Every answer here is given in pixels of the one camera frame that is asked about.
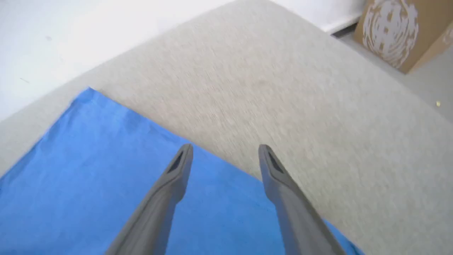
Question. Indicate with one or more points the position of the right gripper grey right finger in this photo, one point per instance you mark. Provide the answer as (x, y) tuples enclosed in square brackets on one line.
[(297, 219)]

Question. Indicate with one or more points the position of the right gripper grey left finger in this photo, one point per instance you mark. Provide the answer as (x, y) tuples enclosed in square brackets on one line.
[(155, 212)]

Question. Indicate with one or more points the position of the blue white red-striped garment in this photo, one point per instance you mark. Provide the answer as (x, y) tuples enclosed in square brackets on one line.
[(88, 177)]

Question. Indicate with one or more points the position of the light grey fabric sofa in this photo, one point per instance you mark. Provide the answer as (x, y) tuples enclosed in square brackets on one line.
[(283, 88)]

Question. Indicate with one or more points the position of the brown printed cardboard box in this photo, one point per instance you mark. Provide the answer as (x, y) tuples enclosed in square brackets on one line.
[(393, 32)]

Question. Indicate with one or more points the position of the white wall baseboard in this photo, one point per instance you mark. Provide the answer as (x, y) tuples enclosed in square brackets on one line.
[(339, 23)]

